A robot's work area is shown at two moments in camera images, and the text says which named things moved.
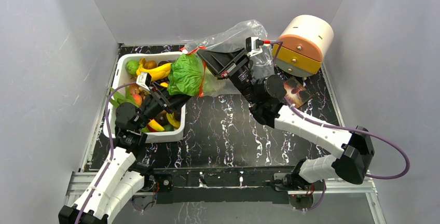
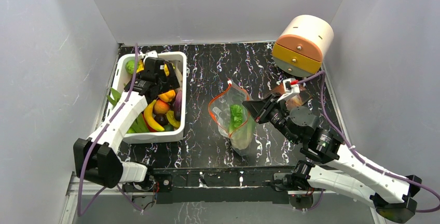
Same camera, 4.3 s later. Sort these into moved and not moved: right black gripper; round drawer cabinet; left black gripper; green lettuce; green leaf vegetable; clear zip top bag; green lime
Moved: clear zip top bag; left black gripper; green lettuce; right black gripper
Not moved: green lime; round drawer cabinet; green leaf vegetable
